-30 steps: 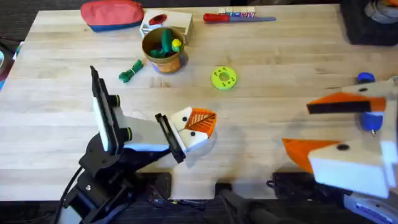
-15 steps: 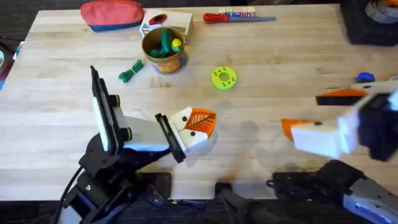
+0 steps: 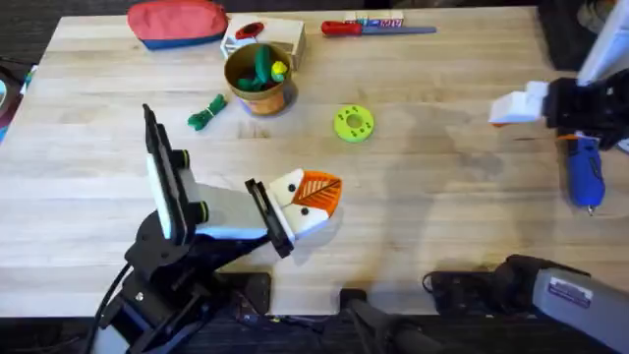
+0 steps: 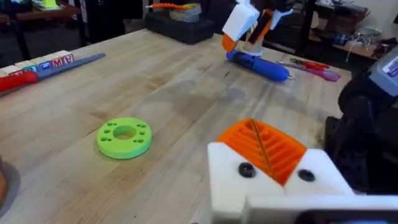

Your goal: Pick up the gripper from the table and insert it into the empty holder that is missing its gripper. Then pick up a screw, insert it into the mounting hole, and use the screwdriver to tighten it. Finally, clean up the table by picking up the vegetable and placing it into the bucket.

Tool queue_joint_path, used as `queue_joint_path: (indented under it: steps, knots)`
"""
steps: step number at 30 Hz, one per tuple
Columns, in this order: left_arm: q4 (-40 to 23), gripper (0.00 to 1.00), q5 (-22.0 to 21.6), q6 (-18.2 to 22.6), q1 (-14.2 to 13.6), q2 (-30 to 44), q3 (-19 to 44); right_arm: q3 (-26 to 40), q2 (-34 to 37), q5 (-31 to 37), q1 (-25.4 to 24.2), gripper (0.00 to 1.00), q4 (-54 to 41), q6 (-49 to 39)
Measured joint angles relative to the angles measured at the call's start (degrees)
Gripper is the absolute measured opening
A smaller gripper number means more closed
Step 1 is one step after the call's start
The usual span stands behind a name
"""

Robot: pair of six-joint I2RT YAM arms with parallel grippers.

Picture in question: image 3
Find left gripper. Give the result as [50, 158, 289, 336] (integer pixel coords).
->
[171, 148, 343, 260]

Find black box with items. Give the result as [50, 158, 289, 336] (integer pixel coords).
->
[538, 0, 615, 73]

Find green disc with holes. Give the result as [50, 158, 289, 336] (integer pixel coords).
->
[333, 104, 375, 144]

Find right wrist upright plate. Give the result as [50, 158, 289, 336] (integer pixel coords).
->
[576, 0, 629, 88]

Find wrist upright plate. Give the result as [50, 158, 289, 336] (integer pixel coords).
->
[576, 0, 629, 88]
[142, 102, 191, 245]

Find brown tub with toys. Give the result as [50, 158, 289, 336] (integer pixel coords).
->
[223, 41, 299, 117]

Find left wrist upright plate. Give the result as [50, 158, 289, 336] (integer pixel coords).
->
[142, 102, 191, 245]

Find row of toy letter blocks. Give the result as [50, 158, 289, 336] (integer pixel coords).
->
[343, 9, 405, 29]

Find pale cardboard box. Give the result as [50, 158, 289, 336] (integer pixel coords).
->
[219, 13, 308, 70]

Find red and blue zip bag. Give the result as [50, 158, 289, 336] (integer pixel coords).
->
[126, 0, 230, 51]

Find red handled scissors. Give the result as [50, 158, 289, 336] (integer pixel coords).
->
[234, 22, 265, 41]

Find black cable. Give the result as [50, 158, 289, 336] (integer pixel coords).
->
[83, 263, 135, 354]

